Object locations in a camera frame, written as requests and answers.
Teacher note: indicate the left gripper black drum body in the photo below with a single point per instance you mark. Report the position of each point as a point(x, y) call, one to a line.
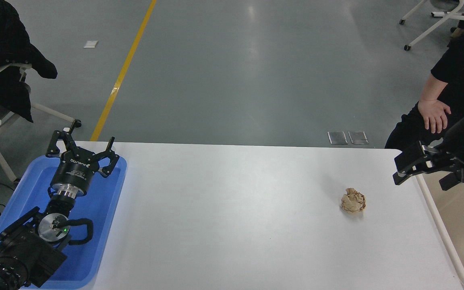
point(77, 171)

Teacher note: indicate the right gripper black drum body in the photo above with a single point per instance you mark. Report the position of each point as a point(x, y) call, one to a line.
point(461, 141)

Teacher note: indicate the tan paper ball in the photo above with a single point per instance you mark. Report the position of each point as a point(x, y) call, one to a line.
point(353, 201)

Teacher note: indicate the person's right forearm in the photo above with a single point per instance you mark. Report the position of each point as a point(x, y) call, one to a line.
point(432, 88)

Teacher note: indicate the person's right hand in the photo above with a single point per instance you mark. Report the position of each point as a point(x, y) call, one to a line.
point(433, 112)

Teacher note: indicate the blue plastic tray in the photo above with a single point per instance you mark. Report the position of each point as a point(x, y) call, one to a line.
point(103, 209)

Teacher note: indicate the metal floor plate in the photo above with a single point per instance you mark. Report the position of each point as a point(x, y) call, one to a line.
point(358, 137)
point(337, 137)

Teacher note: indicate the large pale bin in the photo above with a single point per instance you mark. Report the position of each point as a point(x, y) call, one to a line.
point(457, 225)

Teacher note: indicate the white swivel chair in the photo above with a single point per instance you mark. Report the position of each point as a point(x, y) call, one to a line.
point(10, 68)

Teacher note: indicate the seated person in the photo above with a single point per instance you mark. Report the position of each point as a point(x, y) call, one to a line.
point(6, 48)

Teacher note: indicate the white wheeled furniture frame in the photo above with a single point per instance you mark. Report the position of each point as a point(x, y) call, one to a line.
point(437, 20)

